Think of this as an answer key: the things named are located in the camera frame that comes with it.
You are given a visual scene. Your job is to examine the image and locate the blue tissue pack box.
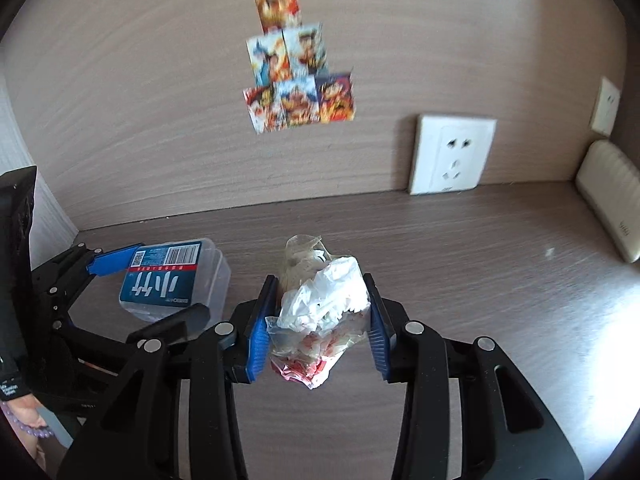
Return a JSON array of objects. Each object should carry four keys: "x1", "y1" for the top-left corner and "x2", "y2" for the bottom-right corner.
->
[{"x1": 119, "y1": 238, "x2": 231, "y2": 324}]

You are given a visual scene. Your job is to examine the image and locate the white toaster-like box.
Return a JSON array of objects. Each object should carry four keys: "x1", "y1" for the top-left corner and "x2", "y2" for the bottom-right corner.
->
[{"x1": 576, "y1": 140, "x2": 640, "y2": 263}]

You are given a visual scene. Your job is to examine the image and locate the purple bead bracelet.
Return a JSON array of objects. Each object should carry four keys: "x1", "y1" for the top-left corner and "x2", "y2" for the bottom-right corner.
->
[{"x1": 0, "y1": 398, "x2": 57, "y2": 441}]

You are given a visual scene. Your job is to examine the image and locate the right white wall socket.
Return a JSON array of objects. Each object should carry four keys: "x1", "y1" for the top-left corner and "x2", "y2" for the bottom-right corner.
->
[{"x1": 590, "y1": 77, "x2": 620, "y2": 138}]

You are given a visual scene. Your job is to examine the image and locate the left white wall socket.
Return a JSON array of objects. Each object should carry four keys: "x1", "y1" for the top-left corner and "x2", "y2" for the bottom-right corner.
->
[{"x1": 408, "y1": 114, "x2": 497, "y2": 195}]

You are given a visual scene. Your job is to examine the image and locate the person's left hand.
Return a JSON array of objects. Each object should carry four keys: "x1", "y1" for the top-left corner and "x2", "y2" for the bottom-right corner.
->
[{"x1": 1, "y1": 393, "x2": 47, "y2": 470}]

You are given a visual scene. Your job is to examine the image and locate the cartoon stickers on wall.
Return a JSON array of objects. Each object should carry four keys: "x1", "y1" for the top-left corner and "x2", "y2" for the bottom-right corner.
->
[{"x1": 243, "y1": 0, "x2": 356, "y2": 134}]

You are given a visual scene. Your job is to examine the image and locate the white wall socket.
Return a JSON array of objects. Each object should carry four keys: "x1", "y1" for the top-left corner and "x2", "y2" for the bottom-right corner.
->
[
  {"x1": 408, "y1": 114, "x2": 497, "y2": 195},
  {"x1": 590, "y1": 77, "x2": 620, "y2": 138}
]

